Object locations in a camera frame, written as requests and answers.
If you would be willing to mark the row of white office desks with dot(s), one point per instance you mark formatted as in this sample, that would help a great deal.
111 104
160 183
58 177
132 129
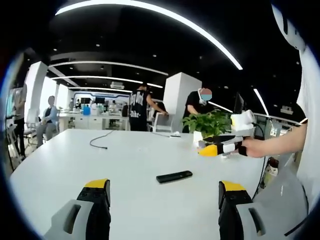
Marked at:
87 122

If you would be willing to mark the black monitor on stand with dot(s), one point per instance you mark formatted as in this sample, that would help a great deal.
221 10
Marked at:
238 105

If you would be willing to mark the black remote control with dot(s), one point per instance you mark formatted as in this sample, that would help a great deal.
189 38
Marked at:
175 177

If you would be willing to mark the person's right hand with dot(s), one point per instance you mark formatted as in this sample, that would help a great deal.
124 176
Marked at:
255 148

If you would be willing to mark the small white device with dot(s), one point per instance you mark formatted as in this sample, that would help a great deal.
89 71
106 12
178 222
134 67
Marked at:
175 135

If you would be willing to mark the person's white shirt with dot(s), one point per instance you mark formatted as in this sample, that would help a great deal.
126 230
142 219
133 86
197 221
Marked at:
310 112

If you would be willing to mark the white plant pot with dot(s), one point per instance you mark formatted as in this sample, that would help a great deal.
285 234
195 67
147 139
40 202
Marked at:
197 137

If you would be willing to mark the green potted plant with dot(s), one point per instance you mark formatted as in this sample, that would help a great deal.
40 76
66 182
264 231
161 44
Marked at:
207 123

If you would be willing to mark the white worn chest device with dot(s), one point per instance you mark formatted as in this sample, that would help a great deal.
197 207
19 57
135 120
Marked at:
290 27

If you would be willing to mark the blue water container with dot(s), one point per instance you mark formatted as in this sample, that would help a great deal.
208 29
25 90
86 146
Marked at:
87 111

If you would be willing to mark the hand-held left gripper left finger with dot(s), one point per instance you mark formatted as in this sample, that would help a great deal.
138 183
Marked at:
96 205

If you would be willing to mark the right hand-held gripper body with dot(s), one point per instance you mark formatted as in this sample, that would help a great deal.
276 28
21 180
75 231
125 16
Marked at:
241 122

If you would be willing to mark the long ceiling light strip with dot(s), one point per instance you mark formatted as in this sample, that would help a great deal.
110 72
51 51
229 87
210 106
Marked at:
237 64

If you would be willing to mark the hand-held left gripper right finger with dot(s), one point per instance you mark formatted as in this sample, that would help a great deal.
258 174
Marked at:
231 202

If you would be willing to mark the white mesh office chair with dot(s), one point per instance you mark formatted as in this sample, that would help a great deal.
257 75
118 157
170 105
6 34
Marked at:
282 195

